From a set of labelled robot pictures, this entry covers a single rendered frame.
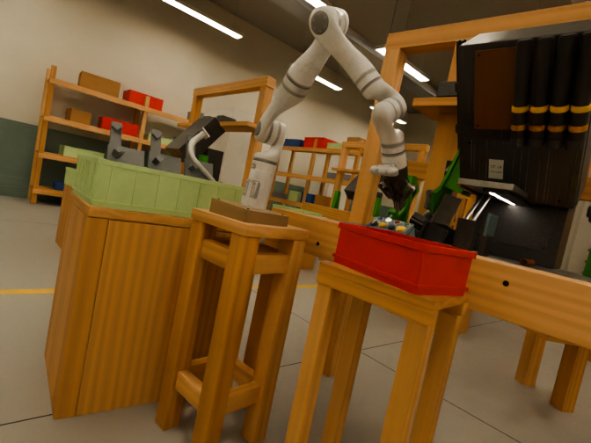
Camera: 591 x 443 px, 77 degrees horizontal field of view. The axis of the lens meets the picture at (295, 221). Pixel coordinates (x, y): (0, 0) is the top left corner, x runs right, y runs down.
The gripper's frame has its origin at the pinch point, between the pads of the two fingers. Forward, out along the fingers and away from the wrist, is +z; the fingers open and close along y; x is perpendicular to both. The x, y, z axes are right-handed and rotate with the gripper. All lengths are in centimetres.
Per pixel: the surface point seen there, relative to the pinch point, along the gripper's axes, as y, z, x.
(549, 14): -14, -38, -104
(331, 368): 52, 115, 2
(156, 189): 79, -15, 42
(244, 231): 32, -5, 39
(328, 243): 27.1, 17.3, 8.1
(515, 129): -26.0, -17.2, -25.5
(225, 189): 75, -2, 15
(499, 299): -33.9, 18.7, 8.8
